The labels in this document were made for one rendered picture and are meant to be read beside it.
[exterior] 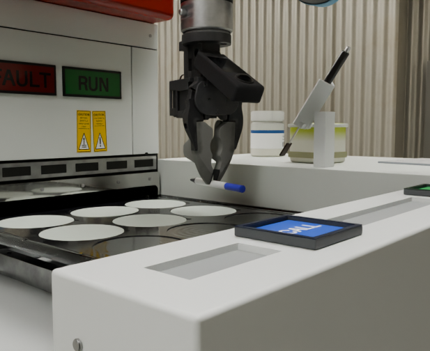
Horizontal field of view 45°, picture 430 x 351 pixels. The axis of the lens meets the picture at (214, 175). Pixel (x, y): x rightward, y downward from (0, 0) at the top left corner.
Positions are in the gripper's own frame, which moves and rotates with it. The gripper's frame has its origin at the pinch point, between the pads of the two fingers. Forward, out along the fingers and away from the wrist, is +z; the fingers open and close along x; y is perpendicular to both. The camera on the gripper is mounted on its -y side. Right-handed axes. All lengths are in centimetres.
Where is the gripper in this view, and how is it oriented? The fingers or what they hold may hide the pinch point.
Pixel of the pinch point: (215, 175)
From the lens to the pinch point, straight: 74.5
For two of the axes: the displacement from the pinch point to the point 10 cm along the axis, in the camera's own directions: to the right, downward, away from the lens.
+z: 0.0, 10.0, 0.9
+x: -8.5, 0.5, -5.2
